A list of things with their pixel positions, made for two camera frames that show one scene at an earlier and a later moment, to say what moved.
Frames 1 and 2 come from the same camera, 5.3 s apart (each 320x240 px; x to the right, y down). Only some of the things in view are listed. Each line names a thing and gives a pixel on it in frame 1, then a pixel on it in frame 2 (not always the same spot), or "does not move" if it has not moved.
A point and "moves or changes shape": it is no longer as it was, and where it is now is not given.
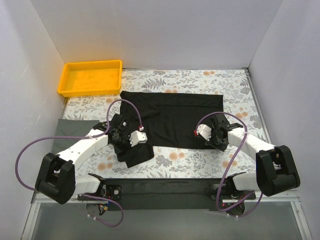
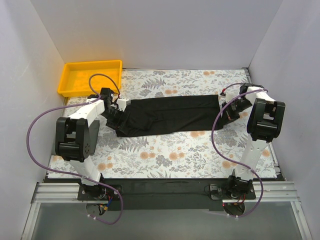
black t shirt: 169,120 moves or changes shape
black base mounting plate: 151,194 does not move
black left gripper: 122,146 → 116,116
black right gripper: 216,141 → 227,111
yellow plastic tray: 81,78 does not move
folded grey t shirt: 69,127 does not move
